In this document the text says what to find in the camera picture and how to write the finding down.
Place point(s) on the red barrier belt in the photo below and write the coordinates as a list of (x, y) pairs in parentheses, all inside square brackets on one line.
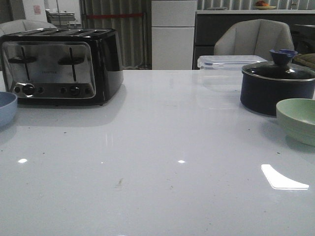
[(113, 16)]

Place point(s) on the beige armchair left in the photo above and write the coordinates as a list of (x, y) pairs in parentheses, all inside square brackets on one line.
[(23, 25)]

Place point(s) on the olive green cushion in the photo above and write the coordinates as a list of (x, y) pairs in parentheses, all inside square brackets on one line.
[(307, 60)]

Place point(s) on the white refrigerator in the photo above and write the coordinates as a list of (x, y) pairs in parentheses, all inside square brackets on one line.
[(173, 24)]

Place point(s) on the fruit plate on counter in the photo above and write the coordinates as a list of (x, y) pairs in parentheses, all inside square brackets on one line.
[(263, 5)]

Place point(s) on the beige armchair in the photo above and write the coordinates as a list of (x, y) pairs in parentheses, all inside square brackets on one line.
[(23, 25), (255, 37)]

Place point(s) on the clear plastic food container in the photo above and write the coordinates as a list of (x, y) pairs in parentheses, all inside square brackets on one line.
[(223, 72)]

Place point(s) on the glass pot lid blue knob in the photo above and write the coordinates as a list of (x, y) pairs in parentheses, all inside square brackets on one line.
[(280, 68)]

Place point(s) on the black and chrome toaster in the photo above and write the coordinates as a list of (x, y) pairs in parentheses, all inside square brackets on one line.
[(53, 66)]

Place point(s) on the beige armchair right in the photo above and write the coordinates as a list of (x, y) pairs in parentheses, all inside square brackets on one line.
[(255, 37)]

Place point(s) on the green bowl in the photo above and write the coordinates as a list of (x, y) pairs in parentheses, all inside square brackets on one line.
[(296, 116)]

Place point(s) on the blue bowl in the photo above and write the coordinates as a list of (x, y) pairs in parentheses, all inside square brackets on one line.
[(8, 107)]

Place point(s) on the dark blue pot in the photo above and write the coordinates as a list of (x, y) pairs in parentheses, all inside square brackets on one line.
[(261, 95)]

